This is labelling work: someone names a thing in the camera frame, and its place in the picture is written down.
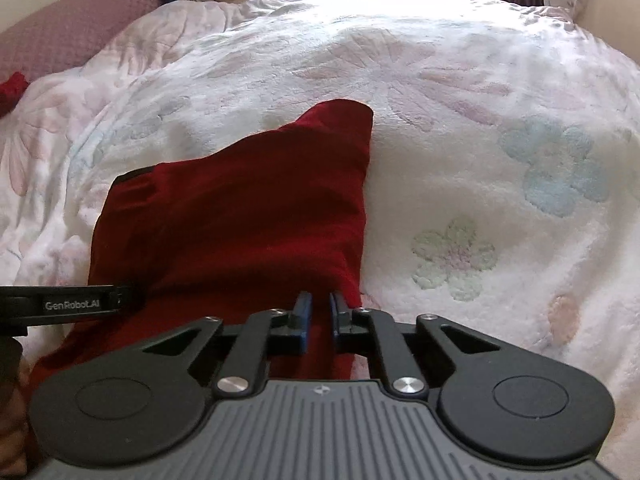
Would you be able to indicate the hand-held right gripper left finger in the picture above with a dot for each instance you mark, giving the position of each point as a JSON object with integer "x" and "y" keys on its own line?
{"x": 302, "y": 319}

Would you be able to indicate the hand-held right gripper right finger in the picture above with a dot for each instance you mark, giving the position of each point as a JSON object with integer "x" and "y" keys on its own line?
{"x": 334, "y": 318}

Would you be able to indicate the red zip-neck top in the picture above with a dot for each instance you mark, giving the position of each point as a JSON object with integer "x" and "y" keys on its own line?
{"x": 240, "y": 210}

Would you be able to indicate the person's left hand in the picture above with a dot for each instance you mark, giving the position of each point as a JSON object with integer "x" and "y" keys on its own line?
{"x": 11, "y": 430}

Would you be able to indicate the white floral fleece blanket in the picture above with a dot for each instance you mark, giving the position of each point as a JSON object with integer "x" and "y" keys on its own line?
{"x": 475, "y": 170}

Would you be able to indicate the small red cloth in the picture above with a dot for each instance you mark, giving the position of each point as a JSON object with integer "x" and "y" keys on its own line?
{"x": 11, "y": 92}

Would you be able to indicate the pink quilted pillow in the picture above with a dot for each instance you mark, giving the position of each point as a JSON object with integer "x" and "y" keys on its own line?
{"x": 65, "y": 25}

